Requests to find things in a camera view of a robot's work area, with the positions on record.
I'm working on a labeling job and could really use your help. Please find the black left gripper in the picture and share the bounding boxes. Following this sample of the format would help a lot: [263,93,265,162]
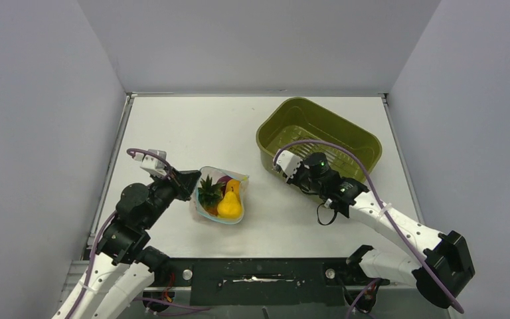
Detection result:
[142,165,202,229]

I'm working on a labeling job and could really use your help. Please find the orange toy pineapple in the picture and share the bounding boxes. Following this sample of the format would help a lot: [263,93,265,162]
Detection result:
[198,175,225,216]

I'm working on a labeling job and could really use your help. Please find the purple red onion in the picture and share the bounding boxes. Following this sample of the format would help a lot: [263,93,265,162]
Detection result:
[217,175,232,185]

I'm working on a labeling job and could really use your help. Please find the clear zip top bag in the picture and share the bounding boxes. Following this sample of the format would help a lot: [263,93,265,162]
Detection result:
[190,166,249,225]

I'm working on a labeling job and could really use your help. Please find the yellow toy pear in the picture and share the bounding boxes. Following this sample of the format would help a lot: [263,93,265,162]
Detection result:
[216,191,242,219]

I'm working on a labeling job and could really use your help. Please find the olive green plastic basket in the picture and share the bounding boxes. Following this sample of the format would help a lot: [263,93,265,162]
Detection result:
[256,97,383,183]

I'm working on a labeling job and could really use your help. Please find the small orange toy fruit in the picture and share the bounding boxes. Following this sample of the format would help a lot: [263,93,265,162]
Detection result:
[224,179,241,195]

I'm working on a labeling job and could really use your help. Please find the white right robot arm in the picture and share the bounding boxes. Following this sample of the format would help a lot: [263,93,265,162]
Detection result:
[275,150,475,308]

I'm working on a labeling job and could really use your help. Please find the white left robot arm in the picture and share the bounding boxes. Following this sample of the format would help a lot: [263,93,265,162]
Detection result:
[54,169,201,318]

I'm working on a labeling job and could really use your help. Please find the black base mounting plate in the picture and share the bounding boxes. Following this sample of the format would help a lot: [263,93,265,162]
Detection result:
[141,257,372,306]

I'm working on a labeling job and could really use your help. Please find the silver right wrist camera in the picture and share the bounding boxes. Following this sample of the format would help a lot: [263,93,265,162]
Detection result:
[273,150,302,178]

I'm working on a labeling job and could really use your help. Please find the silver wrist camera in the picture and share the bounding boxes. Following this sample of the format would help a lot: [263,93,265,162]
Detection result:
[273,150,302,178]
[138,154,167,177]

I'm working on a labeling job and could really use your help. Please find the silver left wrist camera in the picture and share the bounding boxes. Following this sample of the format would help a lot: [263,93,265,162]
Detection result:
[138,154,167,177]

